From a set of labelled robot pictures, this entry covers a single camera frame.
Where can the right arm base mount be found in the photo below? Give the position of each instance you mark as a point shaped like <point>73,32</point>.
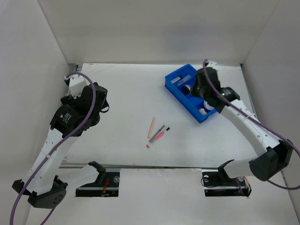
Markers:
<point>217,183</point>

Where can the peach makeup sponge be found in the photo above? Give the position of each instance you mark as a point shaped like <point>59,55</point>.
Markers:
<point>202,111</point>

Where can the round powder jar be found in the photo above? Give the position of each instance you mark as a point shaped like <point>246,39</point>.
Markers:
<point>186,89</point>

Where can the round cream powder puff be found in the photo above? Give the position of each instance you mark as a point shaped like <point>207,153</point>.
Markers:
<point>208,106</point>

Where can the grey eyeliner pencil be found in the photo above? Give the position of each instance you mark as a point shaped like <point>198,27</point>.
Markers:
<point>154,136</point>

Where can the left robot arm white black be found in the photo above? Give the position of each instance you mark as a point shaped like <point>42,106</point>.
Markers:
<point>44,187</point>

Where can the clear bottle with black cap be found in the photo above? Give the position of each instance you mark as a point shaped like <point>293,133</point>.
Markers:
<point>176,79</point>

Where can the blue plastic organizer tray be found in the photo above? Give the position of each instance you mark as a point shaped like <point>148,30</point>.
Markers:
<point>192,104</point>

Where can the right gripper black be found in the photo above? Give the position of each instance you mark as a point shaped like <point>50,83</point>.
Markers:
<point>194,90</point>

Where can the clear tube with blue inside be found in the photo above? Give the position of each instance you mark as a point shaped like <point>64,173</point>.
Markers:
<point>184,79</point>

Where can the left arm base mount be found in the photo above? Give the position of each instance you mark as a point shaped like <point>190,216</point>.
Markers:
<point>106,183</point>

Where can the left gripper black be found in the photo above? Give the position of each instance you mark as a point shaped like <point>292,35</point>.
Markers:
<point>71,101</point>

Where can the pink brow brush pen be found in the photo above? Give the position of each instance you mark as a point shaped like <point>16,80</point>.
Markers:
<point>160,134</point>

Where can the pink pencil stick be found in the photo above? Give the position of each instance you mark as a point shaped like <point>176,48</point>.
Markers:
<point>151,127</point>

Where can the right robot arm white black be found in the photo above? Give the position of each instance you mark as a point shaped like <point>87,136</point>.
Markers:
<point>272,152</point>

